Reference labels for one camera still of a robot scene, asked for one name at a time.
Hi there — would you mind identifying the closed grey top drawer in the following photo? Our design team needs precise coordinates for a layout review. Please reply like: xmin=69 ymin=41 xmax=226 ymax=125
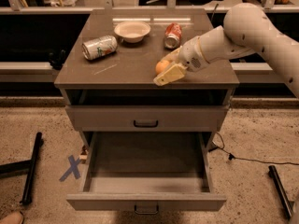
xmin=65 ymin=105 xmax=228 ymax=132

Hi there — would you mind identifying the black metal stand left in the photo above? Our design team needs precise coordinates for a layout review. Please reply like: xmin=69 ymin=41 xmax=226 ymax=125
xmin=0 ymin=132 xmax=43 ymax=205

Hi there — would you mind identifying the tan shoe tip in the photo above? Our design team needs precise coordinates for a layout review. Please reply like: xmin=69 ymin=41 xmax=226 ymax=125
xmin=0 ymin=212 xmax=24 ymax=224

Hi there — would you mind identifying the black metal bar right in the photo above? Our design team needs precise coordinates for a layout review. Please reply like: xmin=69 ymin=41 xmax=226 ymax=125
xmin=268 ymin=165 xmax=293 ymax=220

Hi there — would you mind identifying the grey drawer cabinet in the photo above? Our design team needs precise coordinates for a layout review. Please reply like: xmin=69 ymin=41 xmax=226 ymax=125
xmin=55 ymin=8 xmax=239 ymax=144

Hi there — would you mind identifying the open grey middle drawer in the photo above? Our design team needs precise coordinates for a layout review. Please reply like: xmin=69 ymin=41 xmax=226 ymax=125
xmin=67 ymin=132 xmax=226 ymax=215

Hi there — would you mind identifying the white ceramic bowl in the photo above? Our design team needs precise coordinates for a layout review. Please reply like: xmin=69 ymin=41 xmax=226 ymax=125
xmin=114 ymin=21 xmax=150 ymax=43

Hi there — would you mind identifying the blue tape cross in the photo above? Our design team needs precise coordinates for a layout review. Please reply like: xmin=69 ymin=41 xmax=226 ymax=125
xmin=59 ymin=155 xmax=80 ymax=182

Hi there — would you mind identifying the red soda can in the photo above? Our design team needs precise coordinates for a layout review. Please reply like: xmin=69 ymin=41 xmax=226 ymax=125
xmin=164 ymin=22 xmax=182 ymax=49

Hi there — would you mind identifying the white green soda can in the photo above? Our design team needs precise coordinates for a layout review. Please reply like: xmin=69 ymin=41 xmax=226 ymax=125
xmin=82 ymin=35 xmax=118 ymax=61

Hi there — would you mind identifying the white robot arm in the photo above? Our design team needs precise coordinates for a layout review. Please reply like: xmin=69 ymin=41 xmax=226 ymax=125
xmin=154 ymin=3 xmax=299 ymax=97

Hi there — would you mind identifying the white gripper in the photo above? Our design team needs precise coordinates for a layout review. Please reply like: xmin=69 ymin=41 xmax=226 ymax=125
xmin=153 ymin=36 xmax=209 ymax=86

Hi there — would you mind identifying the black clamp object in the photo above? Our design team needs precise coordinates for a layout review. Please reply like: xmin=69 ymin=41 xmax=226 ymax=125
xmin=49 ymin=49 xmax=66 ymax=70

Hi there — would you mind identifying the black cable on floor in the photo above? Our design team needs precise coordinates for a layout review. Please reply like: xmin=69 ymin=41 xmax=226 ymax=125
xmin=207 ymin=132 xmax=299 ymax=166

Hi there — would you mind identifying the orange fruit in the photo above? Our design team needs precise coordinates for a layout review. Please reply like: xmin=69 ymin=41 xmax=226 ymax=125
xmin=155 ymin=60 xmax=170 ymax=75

